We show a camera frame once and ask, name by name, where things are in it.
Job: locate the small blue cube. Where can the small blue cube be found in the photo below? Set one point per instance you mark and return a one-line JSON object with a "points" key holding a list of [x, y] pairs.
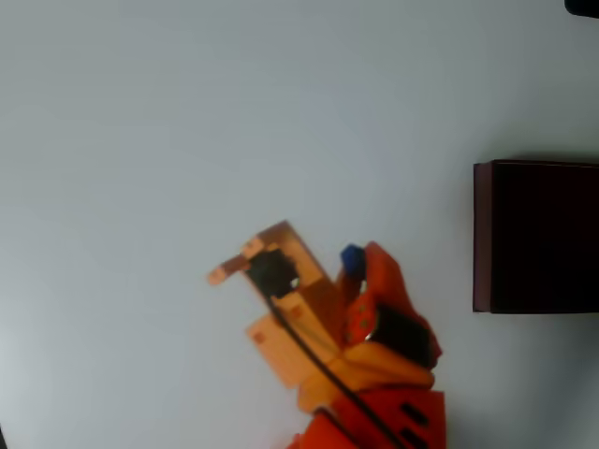
{"points": [[353, 258]]}

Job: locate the black object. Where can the black object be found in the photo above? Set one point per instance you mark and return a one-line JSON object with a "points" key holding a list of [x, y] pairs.
{"points": [[585, 7]]}

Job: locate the red-orange robot arm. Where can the red-orange robot arm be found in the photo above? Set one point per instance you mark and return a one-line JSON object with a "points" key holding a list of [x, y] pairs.
{"points": [[337, 435]]}

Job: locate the light orange camera mount bracket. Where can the light orange camera mount bracket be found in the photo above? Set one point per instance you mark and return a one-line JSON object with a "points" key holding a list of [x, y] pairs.
{"points": [[281, 346]]}

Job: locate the small black camera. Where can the small black camera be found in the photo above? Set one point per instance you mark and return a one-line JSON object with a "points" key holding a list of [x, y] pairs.
{"points": [[271, 273]]}

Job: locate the dark brown box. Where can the dark brown box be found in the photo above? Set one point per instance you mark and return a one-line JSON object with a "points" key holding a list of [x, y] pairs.
{"points": [[543, 238]]}

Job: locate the light orange gripper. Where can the light orange gripper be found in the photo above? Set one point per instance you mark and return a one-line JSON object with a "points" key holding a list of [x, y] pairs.
{"points": [[395, 329]]}

